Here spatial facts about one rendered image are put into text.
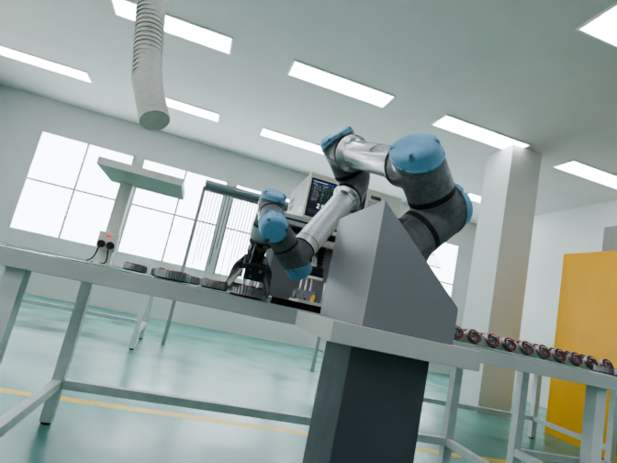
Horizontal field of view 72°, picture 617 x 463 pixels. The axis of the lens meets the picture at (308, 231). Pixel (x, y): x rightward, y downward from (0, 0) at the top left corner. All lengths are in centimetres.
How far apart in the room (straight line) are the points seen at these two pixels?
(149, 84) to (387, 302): 202
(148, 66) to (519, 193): 463
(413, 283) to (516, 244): 493
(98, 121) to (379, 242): 795
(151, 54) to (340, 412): 226
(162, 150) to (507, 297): 617
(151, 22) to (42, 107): 619
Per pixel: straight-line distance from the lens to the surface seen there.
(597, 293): 525
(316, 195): 181
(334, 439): 93
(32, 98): 898
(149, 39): 278
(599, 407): 210
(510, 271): 572
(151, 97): 253
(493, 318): 555
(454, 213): 105
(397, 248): 89
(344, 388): 91
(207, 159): 829
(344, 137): 131
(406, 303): 90
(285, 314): 134
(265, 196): 119
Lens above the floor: 76
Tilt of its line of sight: 10 degrees up
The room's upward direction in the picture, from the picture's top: 12 degrees clockwise
